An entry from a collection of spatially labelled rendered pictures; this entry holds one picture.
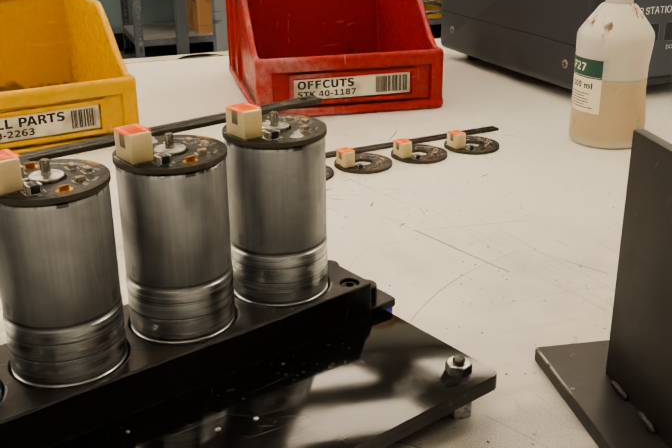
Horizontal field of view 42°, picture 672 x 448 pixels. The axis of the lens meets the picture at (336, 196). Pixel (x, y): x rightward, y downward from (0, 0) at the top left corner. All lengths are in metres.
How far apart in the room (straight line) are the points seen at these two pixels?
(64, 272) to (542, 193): 0.22
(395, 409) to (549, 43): 0.33
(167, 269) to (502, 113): 0.30
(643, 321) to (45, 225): 0.13
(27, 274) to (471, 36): 0.42
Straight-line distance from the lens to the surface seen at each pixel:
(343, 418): 0.19
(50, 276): 0.18
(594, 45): 0.40
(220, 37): 2.57
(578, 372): 0.23
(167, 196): 0.19
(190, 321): 0.20
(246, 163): 0.20
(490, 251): 0.30
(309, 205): 0.21
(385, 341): 0.22
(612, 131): 0.41
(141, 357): 0.20
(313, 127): 0.21
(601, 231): 0.32
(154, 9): 4.63
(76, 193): 0.18
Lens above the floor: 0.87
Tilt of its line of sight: 21 degrees down
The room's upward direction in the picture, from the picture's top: 1 degrees counter-clockwise
